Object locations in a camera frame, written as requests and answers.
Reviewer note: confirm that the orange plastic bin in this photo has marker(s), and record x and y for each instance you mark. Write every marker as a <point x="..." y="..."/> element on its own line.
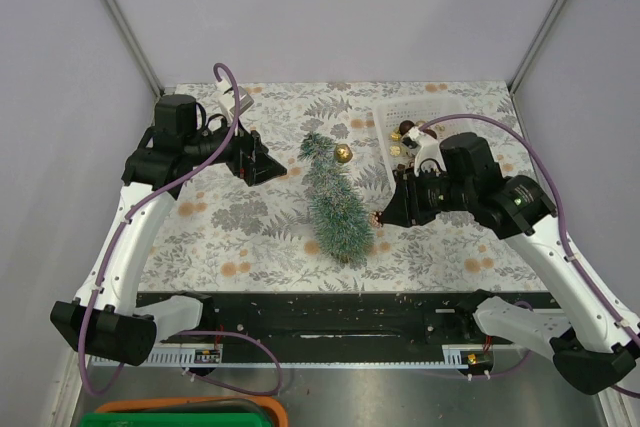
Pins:
<point x="216" y="404"/>

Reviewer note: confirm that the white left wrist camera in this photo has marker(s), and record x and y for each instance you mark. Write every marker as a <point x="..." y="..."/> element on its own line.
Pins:
<point x="226" y="99"/>

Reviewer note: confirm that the gold glitter bauble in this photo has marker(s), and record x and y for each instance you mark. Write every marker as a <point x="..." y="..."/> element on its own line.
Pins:
<point x="343" y="153"/>

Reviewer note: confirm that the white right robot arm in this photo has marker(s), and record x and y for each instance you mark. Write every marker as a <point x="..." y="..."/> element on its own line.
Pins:
<point x="592" y="346"/>

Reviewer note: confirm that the frosted pine cone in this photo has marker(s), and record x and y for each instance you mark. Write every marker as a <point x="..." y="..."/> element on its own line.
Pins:
<point x="375" y="219"/>

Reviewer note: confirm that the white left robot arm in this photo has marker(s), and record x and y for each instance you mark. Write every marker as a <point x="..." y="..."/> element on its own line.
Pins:
<point x="103" y="319"/>

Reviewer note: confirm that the dark brown bauble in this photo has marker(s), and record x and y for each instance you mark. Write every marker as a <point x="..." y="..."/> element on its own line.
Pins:
<point x="405" y="126"/>

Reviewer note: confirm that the small green christmas tree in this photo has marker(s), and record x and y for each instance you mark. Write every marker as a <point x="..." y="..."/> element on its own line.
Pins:
<point x="338" y="215"/>

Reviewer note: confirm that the floral patterned table mat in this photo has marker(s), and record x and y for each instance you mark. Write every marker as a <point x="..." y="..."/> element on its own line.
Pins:
<point x="223" y="235"/>

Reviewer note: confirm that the green plastic bin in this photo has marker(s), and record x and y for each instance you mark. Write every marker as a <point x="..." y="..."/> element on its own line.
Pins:
<point x="173" y="420"/>

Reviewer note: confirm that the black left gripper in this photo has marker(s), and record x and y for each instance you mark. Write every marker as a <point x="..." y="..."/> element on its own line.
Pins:
<point x="250" y="158"/>

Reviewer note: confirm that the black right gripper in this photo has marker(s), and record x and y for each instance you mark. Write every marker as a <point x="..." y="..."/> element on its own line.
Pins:
<point x="405" y="207"/>

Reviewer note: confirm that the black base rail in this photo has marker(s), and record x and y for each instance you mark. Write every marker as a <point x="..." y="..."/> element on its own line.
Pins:
<point x="334" y="328"/>

